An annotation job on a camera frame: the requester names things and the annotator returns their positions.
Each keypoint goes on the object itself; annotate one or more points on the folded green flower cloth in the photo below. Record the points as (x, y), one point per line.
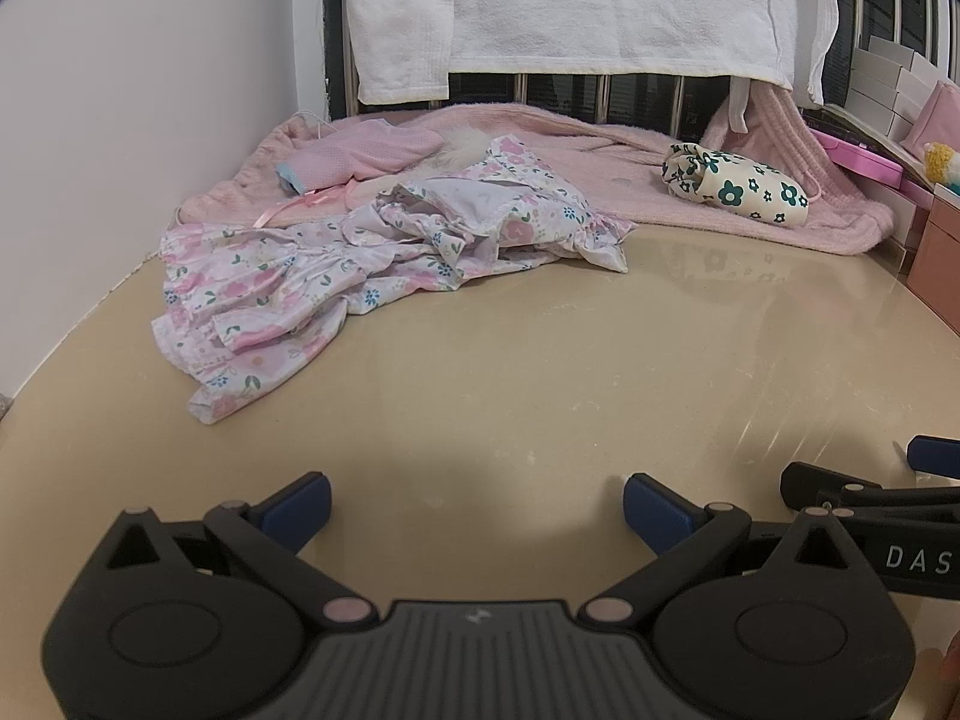
(739, 184)

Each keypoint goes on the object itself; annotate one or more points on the pink knit garment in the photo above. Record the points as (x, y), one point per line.
(352, 157)

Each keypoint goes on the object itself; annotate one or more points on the person's right hand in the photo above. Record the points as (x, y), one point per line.
(951, 664)

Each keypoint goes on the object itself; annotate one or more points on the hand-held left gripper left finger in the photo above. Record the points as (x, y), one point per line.
(296, 510)

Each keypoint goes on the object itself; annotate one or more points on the metal bed rail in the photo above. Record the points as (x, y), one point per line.
(335, 15)

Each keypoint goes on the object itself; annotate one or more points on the white towel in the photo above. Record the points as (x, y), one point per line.
(585, 7)

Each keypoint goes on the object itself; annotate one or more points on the pink floral dress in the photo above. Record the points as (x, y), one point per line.
(330, 270)

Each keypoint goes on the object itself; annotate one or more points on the stack of white boxes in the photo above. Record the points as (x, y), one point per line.
(889, 86)

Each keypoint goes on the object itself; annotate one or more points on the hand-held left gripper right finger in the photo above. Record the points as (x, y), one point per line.
(656, 514)

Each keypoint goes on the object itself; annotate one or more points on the pink ribbed hanging cloth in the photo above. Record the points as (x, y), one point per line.
(772, 127)

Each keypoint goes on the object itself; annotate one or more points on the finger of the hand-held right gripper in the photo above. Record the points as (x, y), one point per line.
(817, 484)
(936, 456)

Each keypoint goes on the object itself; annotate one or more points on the yellow plush toy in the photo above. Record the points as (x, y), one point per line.
(943, 163)

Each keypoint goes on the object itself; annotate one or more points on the pink pouch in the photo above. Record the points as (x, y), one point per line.
(934, 120)

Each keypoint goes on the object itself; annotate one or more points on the pink fleece blanket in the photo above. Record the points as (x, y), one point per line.
(637, 165)

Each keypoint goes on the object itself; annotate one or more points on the brown cardboard box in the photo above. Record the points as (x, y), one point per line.
(937, 255)

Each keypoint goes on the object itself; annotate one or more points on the pink plastic box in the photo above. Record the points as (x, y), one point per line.
(862, 154)

